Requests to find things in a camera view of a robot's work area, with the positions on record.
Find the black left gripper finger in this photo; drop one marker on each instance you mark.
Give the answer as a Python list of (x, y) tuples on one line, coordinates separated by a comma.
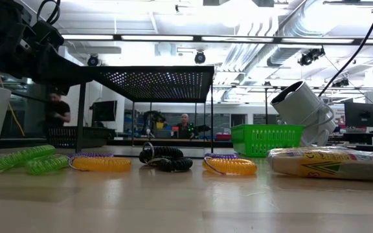
[(63, 71)]

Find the green coil wristband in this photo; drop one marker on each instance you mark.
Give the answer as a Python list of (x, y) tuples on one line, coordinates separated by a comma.
[(47, 165), (21, 157)]

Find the orange coil wristband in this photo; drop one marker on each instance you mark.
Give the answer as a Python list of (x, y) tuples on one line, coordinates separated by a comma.
[(232, 166), (102, 164)]

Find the black coil wristband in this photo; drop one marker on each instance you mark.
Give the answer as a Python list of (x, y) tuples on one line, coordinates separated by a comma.
[(164, 152), (176, 165)]

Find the purple coil wristband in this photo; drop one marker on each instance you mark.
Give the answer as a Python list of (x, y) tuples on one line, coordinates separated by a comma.
[(91, 155), (222, 156)]

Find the yellow crayon pack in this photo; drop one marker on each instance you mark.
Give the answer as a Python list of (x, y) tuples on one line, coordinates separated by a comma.
[(329, 163)]

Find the background black robot arm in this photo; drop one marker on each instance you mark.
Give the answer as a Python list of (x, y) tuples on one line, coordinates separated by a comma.
[(199, 129)]

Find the white desk lamp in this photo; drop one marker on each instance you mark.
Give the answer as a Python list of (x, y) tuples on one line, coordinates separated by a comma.
[(300, 103)]

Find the black ceiling spotlight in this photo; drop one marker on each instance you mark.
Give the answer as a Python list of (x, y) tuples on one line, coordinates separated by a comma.
[(92, 60), (311, 55), (200, 57)]

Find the person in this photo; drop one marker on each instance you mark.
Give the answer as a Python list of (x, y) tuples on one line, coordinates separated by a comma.
[(184, 126), (58, 111)]

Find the black computer monitor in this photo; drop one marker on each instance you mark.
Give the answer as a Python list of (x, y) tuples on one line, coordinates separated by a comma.
[(104, 111), (361, 115)]

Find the black slotted basket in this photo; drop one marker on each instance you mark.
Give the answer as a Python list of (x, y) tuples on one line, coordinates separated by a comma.
[(63, 136)]

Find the black perforated metal monitor stand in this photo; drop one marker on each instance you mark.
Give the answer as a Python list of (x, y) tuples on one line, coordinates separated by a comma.
[(157, 84)]

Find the red background bin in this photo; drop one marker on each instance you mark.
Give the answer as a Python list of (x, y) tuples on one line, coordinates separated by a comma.
[(223, 136)]

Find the green plastic basket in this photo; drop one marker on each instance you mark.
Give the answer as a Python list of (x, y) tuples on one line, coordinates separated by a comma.
[(267, 139)]

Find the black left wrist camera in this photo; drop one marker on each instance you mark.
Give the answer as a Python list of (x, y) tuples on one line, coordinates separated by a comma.
[(49, 34)]

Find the overhead frame light bar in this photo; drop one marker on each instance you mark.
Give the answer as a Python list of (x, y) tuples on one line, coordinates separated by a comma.
[(157, 37)]

